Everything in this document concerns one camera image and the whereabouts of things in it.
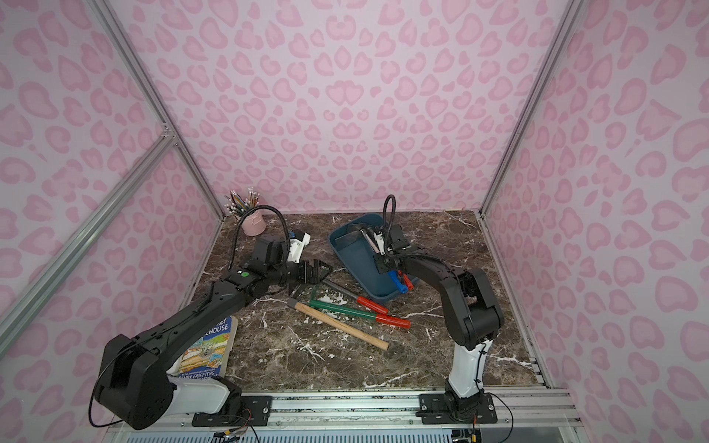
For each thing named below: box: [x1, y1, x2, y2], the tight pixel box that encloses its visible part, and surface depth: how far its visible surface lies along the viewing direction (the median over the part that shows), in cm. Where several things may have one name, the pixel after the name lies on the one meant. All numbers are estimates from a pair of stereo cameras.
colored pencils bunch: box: [224, 186, 260, 217], surface depth 108 cm
